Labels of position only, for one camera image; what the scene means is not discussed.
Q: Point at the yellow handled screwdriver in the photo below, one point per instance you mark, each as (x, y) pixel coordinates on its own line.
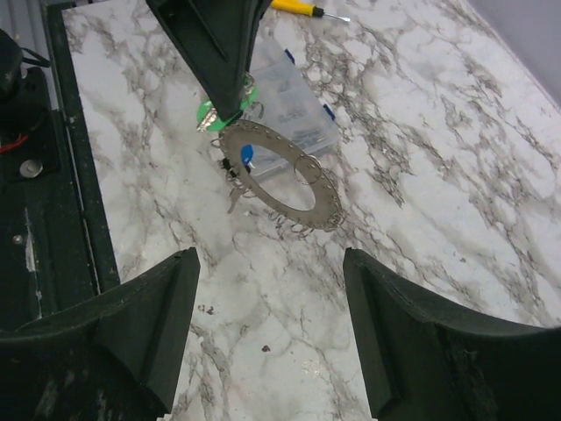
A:
(304, 9)

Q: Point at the black key fob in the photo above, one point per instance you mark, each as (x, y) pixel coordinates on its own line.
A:
(225, 163)

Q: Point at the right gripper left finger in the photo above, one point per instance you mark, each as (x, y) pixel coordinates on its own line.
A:
(116, 356)

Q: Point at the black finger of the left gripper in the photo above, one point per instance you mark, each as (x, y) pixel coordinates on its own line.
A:
(216, 39)

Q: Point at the blue key tag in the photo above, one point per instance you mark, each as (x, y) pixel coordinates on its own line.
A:
(246, 155)

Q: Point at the large metal key ring disc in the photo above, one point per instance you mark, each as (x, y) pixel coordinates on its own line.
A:
(295, 186)

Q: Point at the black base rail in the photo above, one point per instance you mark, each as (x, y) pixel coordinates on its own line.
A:
(55, 242)

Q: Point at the clear plastic parts box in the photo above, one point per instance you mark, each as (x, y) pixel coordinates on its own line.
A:
(286, 103)

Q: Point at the green key tag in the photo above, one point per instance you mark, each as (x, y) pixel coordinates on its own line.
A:
(208, 119)

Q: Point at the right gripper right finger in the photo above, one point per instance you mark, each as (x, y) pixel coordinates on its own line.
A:
(424, 357)

